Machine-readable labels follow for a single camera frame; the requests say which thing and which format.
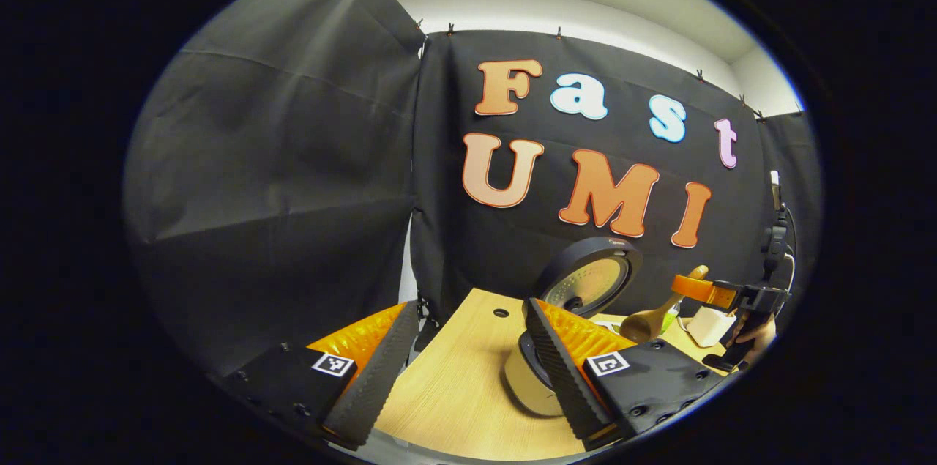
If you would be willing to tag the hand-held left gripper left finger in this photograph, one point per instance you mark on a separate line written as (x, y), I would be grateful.
(381, 377)

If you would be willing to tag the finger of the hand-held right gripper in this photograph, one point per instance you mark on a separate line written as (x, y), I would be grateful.
(703, 289)

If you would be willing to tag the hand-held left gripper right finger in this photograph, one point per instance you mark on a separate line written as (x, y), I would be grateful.
(560, 377)

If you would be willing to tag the wooden spoon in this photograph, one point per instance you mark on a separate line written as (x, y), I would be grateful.
(640, 326)

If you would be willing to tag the black silver rice cooker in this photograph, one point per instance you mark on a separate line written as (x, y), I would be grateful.
(585, 278)

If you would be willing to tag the white toaster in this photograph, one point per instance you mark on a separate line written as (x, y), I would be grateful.
(708, 327)

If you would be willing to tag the black tripod stand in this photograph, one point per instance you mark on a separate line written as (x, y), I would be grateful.
(776, 238)

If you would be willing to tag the black light stand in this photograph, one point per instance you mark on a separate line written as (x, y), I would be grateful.
(427, 322)

